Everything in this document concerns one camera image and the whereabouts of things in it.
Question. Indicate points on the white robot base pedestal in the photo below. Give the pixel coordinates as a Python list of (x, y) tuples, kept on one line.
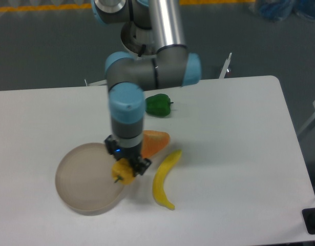
[(134, 43)]

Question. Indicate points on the yellow toy pepper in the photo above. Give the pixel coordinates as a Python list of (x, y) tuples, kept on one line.
[(122, 172)]

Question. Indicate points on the green toy pepper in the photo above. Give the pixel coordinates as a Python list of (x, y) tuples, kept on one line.
[(158, 105)]

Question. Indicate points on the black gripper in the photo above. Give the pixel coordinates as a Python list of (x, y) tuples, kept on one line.
[(132, 154)]

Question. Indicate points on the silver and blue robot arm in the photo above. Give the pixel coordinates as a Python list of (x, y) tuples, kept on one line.
[(176, 67)]

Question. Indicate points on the orange triangular toy pastry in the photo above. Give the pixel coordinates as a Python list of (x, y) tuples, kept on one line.
[(153, 142)]

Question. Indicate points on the yellow toy banana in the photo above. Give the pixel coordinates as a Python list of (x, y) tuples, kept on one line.
[(163, 170)]

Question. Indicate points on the beige round plate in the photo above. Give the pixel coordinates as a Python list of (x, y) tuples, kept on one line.
[(84, 182)]

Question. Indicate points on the blue plastic bag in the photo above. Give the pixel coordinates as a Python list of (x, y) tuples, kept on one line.
[(280, 10)]

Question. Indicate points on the black clamp at table edge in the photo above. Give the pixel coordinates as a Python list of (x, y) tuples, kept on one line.
[(309, 219)]

